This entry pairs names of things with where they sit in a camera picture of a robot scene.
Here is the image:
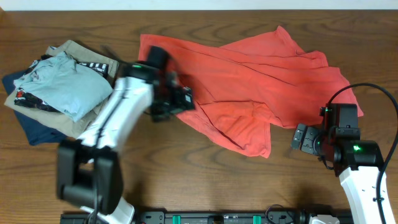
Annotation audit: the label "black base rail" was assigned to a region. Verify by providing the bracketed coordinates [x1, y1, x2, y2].
[60, 203, 354, 224]

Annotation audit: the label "red orange t-shirt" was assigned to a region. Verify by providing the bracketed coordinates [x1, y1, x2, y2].
[139, 27, 356, 157]

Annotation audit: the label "light blue folded shirt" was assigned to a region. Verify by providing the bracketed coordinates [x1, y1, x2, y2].
[14, 52, 113, 122]

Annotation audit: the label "navy blue folded garment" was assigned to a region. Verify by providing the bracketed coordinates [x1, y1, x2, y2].
[2, 71, 67, 146]

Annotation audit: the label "beige folded pants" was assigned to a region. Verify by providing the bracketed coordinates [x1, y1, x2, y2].
[4, 40, 119, 138]

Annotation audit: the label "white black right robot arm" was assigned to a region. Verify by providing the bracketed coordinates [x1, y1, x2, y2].
[291, 103, 396, 223]

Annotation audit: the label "black patterned folded garment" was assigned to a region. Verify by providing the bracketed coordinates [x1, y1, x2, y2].
[14, 54, 109, 113]

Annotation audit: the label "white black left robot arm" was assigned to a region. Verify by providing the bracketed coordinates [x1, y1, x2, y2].
[56, 46, 195, 223]

